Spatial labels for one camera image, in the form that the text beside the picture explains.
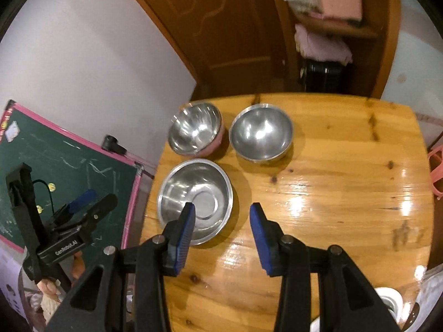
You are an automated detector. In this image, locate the steel bowl bottom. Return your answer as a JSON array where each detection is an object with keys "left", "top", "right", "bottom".
[{"left": 157, "top": 159, "right": 233, "bottom": 246}]

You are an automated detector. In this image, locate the round steel bowl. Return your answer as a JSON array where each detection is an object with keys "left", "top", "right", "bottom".
[{"left": 228, "top": 103, "right": 294, "bottom": 164}]

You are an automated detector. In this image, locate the pink-sided steel bowl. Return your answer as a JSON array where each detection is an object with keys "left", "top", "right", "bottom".
[{"left": 168, "top": 101, "right": 225, "bottom": 158}]

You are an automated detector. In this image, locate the large white plate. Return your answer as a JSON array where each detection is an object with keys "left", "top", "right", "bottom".
[{"left": 310, "top": 285, "right": 404, "bottom": 331}]

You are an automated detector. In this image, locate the black clip on chalkboard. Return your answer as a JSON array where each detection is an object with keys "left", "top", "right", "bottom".
[{"left": 101, "top": 135, "right": 127, "bottom": 156}]

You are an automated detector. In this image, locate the pink plastic stool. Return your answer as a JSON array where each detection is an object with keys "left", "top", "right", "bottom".
[{"left": 428, "top": 146, "right": 442, "bottom": 200}]

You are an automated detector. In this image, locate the folded pink cloth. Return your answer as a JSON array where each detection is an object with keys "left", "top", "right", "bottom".
[{"left": 294, "top": 24, "right": 353, "bottom": 65}]

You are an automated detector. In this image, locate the brown wooden door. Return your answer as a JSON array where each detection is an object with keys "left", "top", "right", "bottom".
[{"left": 136, "top": 0, "right": 297, "bottom": 100}]

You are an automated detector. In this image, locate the wooden corner shelf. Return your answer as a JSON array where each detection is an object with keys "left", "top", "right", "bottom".
[{"left": 274, "top": 0, "right": 401, "bottom": 99}]

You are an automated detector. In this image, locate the green chalkboard pink frame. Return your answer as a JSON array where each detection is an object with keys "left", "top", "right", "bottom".
[{"left": 1, "top": 100, "right": 150, "bottom": 261}]

